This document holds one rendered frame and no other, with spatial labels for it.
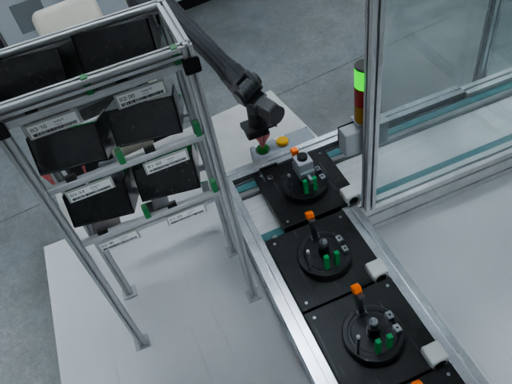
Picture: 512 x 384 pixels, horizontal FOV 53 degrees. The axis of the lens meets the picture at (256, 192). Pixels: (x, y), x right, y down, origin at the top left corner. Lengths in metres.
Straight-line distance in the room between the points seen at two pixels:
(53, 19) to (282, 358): 1.22
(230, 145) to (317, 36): 2.25
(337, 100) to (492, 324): 2.20
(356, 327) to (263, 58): 2.83
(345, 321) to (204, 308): 0.42
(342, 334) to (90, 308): 0.74
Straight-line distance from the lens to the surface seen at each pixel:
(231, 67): 1.46
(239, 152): 1.83
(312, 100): 3.39
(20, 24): 4.30
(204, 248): 1.58
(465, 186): 1.68
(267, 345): 1.38
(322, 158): 1.60
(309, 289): 1.32
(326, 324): 1.27
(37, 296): 2.86
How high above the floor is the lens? 2.10
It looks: 47 degrees down
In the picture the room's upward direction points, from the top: 12 degrees counter-clockwise
